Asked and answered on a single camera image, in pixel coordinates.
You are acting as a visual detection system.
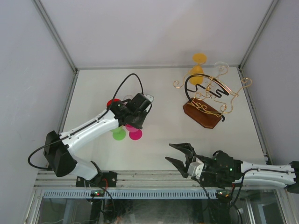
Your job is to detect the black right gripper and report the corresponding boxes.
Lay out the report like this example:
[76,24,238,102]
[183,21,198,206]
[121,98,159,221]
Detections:
[165,144,219,178]

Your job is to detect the pink wine glass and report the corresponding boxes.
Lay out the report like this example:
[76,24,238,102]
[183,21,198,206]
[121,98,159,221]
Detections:
[125,125,142,140]

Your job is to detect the green wine glass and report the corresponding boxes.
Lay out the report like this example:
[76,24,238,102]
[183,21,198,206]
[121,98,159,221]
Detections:
[111,126,126,141]

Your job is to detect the clear wine glass front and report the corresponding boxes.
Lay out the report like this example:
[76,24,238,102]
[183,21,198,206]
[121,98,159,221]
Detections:
[123,95,133,101]

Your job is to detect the clear wine glass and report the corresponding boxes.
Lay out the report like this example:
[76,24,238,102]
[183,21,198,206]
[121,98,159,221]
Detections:
[123,95,133,101]
[214,62,229,78]

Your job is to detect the red wine glass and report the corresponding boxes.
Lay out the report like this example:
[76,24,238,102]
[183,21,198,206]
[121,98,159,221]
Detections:
[107,98,119,109]

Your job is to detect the clear wine glass back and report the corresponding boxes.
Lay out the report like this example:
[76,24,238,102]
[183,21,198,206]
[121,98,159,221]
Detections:
[214,62,229,78]

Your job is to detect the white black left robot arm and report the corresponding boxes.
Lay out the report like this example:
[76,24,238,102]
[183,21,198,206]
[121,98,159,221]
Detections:
[43,93,154,187]

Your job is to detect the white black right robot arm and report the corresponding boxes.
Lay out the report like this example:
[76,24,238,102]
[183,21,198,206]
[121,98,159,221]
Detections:
[166,143,299,194]

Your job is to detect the brown wooden rack base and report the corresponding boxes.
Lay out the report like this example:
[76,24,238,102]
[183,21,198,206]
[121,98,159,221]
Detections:
[183,102,222,129]

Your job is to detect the yellow wine glass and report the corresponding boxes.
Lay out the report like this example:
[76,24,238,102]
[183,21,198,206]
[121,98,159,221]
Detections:
[189,53,207,85]

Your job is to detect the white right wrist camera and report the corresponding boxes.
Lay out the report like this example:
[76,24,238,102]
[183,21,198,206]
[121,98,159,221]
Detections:
[187,161,204,179]

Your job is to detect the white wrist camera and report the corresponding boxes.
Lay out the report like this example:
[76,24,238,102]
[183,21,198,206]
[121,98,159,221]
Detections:
[187,161,204,179]
[144,94,154,103]

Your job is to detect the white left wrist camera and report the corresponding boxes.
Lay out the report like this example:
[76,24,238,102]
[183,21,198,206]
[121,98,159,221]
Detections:
[144,94,154,103]

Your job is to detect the black left camera cable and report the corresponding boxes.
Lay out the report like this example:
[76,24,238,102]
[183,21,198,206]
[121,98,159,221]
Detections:
[27,73,144,170]

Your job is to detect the black camera cable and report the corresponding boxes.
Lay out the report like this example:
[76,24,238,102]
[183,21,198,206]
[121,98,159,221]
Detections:
[195,170,246,210]
[27,73,144,170]

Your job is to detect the black right camera cable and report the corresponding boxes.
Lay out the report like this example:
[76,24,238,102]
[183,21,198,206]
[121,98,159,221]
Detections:
[195,170,246,210]

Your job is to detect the gold wire glass rack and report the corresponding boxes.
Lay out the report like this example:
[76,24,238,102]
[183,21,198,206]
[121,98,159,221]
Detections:
[173,70,252,121]

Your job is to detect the black metal rack ring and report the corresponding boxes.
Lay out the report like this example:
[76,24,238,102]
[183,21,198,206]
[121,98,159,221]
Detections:
[184,73,231,122]

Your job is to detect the blue slotted cable duct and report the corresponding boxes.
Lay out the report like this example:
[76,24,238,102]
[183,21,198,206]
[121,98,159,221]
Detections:
[43,189,216,199]

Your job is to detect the aluminium mounting rail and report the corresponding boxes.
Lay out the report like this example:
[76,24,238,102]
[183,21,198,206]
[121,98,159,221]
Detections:
[34,171,200,189]

